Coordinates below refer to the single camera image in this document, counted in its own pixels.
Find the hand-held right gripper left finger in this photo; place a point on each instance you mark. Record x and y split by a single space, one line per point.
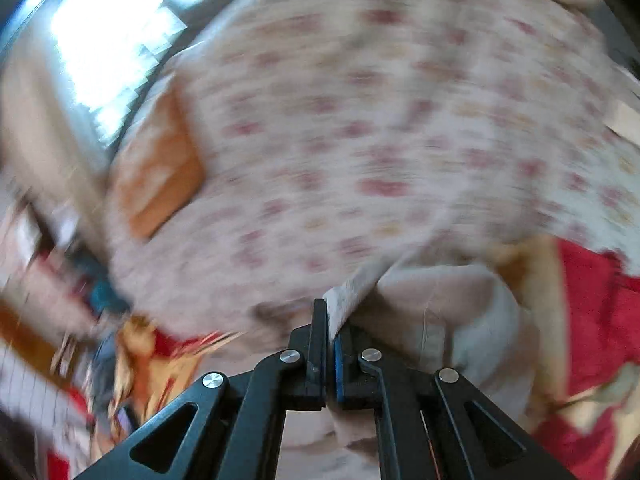
316 355

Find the beige garment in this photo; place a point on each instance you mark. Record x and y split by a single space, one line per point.
450 300

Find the teal object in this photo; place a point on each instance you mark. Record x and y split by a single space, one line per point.
106 294

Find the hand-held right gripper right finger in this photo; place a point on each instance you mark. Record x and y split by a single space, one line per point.
340 370

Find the bright window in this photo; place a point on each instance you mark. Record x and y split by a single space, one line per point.
100 35

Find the floral bed sheet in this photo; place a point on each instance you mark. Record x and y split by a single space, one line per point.
350 135

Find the red orange printed blanket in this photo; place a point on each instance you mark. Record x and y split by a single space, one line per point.
595 320

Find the orange cloth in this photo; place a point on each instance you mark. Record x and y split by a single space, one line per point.
160 170

